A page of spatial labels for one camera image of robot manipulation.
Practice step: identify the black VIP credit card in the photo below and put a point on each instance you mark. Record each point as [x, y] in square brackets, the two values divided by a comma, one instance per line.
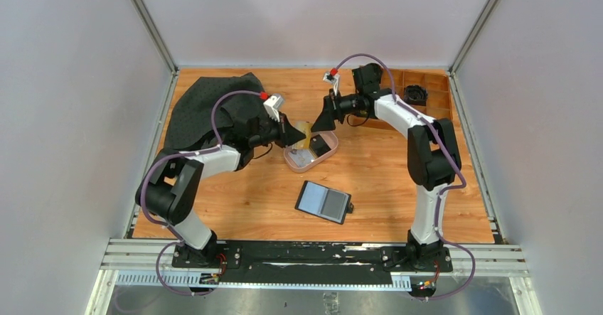
[319, 146]

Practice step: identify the pink oval plastic tray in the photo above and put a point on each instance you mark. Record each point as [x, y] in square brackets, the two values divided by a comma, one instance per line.
[300, 161]

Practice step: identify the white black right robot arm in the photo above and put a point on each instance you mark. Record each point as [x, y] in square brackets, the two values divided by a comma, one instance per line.
[433, 159]

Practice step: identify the dark green dotted cloth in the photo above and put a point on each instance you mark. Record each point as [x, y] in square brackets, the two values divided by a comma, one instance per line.
[190, 127]

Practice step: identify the wooden compartment organizer box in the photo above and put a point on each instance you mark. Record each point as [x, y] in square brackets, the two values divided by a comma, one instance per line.
[439, 103]

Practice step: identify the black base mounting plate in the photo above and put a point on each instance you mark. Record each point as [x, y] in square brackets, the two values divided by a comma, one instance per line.
[290, 262]

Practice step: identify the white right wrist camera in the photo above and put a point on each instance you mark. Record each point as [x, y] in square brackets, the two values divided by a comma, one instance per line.
[332, 77]

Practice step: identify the aluminium frame rail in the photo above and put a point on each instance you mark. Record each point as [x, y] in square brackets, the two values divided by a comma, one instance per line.
[145, 262]

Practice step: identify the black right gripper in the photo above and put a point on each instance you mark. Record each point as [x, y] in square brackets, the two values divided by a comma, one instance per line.
[332, 111]

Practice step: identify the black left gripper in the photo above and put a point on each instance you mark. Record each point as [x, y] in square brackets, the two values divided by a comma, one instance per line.
[286, 135]

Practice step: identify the gold credit card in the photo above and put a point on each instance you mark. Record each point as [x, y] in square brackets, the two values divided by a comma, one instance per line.
[305, 128]

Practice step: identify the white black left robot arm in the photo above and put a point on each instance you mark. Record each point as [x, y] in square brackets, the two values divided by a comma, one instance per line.
[168, 192]

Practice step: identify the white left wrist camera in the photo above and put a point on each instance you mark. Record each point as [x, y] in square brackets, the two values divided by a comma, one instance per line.
[272, 106]

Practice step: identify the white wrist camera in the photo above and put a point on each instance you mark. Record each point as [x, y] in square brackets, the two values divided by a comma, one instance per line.
[332, 77]
[272, 106]

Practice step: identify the black leather card holder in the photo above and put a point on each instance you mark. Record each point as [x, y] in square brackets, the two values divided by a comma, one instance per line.
[324, 202]

